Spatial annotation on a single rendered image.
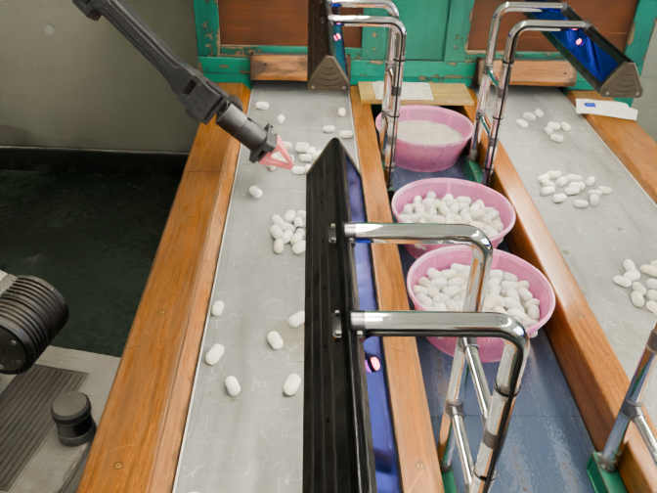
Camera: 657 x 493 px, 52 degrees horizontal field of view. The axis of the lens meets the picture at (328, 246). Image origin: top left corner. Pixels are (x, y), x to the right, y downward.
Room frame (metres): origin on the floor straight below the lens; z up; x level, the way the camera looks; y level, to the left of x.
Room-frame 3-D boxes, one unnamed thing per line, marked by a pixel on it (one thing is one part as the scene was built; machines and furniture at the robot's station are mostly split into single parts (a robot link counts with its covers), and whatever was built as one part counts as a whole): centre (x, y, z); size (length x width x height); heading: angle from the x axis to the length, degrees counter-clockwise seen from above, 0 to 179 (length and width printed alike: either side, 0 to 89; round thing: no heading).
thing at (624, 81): (1.54, -0.54, 1.08); 0.62 x 0.08 x 0.07; 2
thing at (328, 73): (1.51, 0.02, 1.08); 0.62 x 0.08 x 0.07; 2
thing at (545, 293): (0.97, -0.28, 0.72); 0.27 x 0.27 x 0.10
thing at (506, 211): (1.25, -0.27, 0.72); 0.27 x 0.27 x 0.10
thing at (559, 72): (1.98, -0.58, 0.83); 0.30 x 0.06 x 0.07; 92
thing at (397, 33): (1.51, -0.06, 0.90); 0.20 x 0.19 x 0.45; 2
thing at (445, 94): (1.91, -0.24, 0.77); 0.33 x 0.15 x 0.01; 92
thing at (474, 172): (1.53, -0.46, 0.90); 0.20 x 0.19 x 0.45; 2
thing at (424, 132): (1.69, -0.25, 0.71); 0.22 x 0.22 x 0.06
